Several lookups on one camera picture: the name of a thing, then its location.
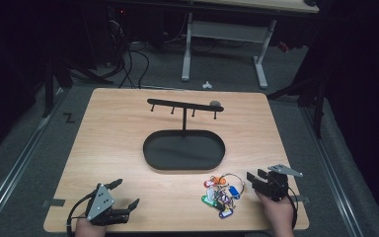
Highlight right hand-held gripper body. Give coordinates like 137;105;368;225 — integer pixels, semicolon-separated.
252;163;304;202

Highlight black tape mark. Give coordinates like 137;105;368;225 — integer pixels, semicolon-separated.
62;112;77;124

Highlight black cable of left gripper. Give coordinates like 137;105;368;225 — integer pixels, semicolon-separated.
65;192;97;237

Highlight metal floor rail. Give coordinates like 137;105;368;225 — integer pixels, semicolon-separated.
0;88;67;229
300;106;365;237

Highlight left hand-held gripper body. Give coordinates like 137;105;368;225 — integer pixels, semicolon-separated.
85;183;131;227

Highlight black key rack with tray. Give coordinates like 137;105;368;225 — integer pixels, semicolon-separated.
142;98;227;172

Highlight white-legged desk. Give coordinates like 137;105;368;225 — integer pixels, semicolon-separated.
181;0;320;90

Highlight person's left hand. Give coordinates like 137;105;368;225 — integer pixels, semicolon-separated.
74;215;109;237

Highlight black metal stand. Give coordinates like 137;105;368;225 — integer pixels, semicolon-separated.
266;63;331;140

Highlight person's right hand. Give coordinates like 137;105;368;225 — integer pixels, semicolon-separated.
255;191;296;237

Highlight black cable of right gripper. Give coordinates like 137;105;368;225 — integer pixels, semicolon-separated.
287;186;299;230

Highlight black floor cables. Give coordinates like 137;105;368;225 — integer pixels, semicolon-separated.
107;13;151;90

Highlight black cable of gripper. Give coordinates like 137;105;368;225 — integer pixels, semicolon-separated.
65;192;97;237
287;186;299;230

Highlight bunch of keys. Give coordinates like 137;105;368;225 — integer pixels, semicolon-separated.
200;173;246;219

